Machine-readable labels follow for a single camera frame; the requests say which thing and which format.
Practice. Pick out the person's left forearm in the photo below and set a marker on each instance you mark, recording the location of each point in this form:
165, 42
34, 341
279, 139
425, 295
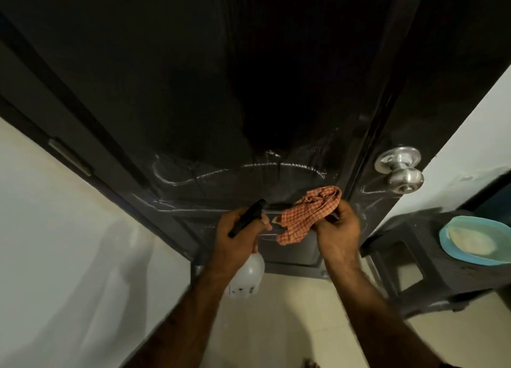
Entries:
187, 319

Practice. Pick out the light blue plastic bowl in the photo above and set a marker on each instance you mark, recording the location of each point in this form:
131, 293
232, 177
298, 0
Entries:
475, 240

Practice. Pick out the silver round door knob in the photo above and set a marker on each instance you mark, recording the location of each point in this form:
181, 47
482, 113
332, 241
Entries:
401, 170

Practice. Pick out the dark plastic stool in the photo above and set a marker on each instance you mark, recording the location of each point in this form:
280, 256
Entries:
431, 260

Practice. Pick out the white spray bottle black nozzle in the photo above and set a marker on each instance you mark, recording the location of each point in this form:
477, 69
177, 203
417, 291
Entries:
247, 272

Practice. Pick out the metal door hinge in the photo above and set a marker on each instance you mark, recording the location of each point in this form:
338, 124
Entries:
71, 158

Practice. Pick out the orange checkered cloth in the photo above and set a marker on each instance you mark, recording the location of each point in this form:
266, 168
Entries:
309, 216

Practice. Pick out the dark door frame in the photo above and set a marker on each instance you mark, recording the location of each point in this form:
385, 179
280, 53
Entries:
60, 112

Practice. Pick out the person's left hand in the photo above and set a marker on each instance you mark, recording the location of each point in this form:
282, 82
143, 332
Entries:
235, 242

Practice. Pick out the person's right hand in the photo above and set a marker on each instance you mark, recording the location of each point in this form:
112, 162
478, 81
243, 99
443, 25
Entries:
339, 232

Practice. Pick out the person's left thumb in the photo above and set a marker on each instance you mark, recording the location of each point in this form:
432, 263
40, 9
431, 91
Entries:
263, 221

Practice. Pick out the person's right fingers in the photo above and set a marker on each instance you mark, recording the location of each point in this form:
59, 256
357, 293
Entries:
327, 220

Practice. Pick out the dark wooden door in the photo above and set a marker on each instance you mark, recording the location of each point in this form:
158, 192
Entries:
223, 100

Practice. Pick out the person's right forearm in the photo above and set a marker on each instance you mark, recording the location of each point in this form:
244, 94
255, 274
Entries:
375, 315

